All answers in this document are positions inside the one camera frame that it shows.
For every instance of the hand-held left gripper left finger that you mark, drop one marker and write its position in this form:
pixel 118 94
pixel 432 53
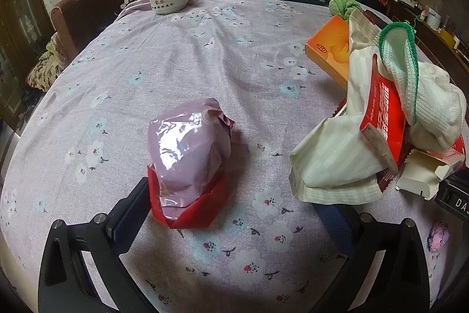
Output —
pixel 132 214

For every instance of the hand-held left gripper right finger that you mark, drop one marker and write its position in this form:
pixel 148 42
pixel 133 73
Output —
pixel 337 225

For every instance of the cream striped plastic bag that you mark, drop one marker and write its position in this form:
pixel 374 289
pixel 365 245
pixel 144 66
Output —
pixel 329 159

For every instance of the pink foil package red base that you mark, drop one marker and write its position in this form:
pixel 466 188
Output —
pixel 187 151

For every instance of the torn red carton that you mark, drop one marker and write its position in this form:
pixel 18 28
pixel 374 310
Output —
pixel 384 115

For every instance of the pink crumpled wrapper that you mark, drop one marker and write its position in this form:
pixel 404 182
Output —
pixel 438 236

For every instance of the white open carton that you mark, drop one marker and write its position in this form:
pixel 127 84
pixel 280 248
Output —
pixel 417 173

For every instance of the dark red snack wrapper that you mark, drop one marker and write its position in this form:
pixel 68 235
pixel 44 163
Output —
pixel 390 179

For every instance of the white knitted glove green cuff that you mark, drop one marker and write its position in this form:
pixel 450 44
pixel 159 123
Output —
pixel 432 104

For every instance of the floral cushion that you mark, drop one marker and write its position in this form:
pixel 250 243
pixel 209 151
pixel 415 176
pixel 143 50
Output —
pixel 44 71

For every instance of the orange cardboard box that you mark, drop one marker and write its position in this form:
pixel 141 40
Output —
pixel 329 45

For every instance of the white jar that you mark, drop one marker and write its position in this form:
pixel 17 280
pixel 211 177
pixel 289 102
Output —
pixel 434 18

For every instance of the brown armchair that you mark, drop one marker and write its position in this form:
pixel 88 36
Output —
pixel 88 8

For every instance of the dark wooden display cabinet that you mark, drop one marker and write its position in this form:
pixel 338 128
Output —
pixel 18 34

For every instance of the white power plug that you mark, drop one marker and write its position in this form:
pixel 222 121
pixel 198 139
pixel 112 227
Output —
pixel 127 0

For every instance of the green cloth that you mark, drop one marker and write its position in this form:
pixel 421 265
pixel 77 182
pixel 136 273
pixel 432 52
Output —
pixel 342 7

